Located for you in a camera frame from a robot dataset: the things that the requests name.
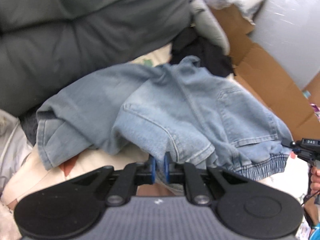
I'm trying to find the light blue denim jeans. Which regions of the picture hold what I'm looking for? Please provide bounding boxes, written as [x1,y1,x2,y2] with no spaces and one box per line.
[36,55,294,196]

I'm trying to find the person's right hand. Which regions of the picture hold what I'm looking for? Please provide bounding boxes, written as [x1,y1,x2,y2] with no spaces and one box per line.
[309,166,320,205]

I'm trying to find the cream bear print bedsheet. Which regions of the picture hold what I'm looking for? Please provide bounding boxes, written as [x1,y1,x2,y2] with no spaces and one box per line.
[0,45,320,213]

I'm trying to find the brown cardboard sheet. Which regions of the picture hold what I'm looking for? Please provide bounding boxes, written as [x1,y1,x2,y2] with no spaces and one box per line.
[210,5,319,140]

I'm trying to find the grey wrapped mattress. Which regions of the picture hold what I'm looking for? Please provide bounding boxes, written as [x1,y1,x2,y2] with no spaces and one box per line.
[250,0,319,89]

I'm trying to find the black garment pile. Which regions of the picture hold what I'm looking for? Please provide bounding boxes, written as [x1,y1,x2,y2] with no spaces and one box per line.
[170,27,234,77]

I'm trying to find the dark grey duvet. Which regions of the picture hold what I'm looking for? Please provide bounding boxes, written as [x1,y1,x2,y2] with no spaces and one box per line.
[1,0,190,116]

